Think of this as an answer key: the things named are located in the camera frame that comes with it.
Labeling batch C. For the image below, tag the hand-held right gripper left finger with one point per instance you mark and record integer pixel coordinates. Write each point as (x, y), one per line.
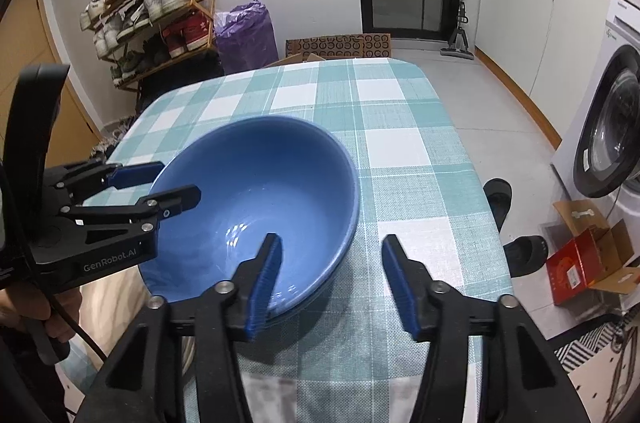
(262, 283)

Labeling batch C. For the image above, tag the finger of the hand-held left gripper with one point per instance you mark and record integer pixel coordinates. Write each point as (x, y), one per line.
(172, 202)
(132, 174)

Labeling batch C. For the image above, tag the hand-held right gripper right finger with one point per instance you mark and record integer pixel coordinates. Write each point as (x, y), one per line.
(397, 283)

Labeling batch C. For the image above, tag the blue bowl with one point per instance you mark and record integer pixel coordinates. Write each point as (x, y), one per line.
(260, 183)

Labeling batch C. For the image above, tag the person's left forearm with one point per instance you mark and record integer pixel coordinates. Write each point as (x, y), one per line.
(25, 383)

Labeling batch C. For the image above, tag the person's left hand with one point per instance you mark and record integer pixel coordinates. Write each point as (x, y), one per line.
(30, 308)

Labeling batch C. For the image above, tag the pile of dark shoes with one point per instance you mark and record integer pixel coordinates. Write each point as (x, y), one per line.
(112, 138)

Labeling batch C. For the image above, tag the orange wooden door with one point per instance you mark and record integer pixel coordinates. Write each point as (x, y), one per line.
(55, 53)

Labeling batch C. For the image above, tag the purple plastic bag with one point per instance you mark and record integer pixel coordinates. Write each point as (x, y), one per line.
(247, 38)

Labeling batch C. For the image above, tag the plain brown cardboard box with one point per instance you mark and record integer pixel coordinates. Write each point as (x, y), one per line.
(295, 60)

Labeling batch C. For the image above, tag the black white striped mat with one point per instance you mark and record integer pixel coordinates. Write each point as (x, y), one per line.
(590, 338)

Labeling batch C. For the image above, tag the patterned cardboard box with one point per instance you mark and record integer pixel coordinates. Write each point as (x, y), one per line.
(345, 45)

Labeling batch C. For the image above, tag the floor mop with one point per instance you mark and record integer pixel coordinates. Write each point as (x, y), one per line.
(457, 43)

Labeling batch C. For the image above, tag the white washing machine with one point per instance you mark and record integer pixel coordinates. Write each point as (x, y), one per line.
(615, 113)

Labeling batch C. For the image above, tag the white kitchen cabinet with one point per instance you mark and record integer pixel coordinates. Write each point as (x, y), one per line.
(530, 33)

